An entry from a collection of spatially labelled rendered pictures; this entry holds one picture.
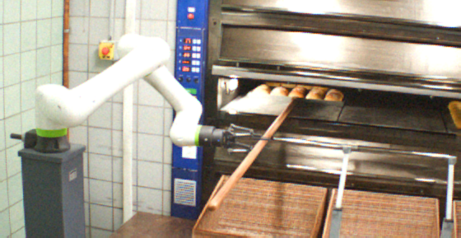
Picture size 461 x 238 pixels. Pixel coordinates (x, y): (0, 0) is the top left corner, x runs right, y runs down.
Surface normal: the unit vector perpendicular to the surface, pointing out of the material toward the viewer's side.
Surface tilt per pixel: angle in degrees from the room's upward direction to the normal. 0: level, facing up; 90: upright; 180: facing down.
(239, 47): 70
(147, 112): 90
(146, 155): 90
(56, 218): 90
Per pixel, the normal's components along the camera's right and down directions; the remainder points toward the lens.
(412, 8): -0.23, -0.15
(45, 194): -0.26, 0.19
